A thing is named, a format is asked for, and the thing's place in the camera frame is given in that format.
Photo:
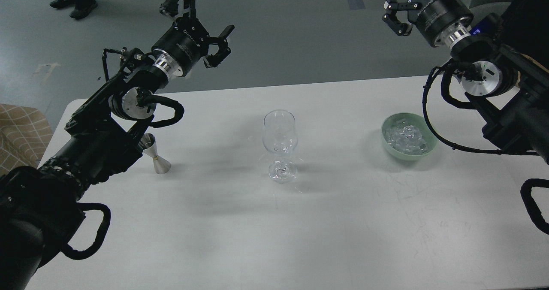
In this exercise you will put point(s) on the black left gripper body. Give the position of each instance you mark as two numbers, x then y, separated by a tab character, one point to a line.
181	47

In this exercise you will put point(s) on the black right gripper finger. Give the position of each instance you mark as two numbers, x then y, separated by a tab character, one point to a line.
392	7

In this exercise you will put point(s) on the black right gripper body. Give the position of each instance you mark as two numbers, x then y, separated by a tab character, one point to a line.
434	16

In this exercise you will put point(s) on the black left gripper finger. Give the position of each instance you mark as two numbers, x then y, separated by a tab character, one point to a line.
171	8
221	41

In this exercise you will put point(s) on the steel cocktail jigger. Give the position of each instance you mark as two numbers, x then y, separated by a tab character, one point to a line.
148	143

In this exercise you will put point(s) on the clear ice cubes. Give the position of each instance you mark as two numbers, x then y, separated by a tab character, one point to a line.
407	139

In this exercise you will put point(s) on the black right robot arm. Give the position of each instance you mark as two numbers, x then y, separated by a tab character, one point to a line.
498	66

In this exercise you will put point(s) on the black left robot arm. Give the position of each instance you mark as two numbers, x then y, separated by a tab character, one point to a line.
41	212

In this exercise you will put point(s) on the clear wine glass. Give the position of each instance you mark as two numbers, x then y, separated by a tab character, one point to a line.
279	137

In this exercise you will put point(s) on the seated person black shirt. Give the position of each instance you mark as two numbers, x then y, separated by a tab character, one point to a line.
524	27

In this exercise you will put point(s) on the green bowl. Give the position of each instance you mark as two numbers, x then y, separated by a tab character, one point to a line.
404	118

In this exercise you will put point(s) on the beige checkered sofa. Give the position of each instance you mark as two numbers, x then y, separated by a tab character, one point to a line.
24	137

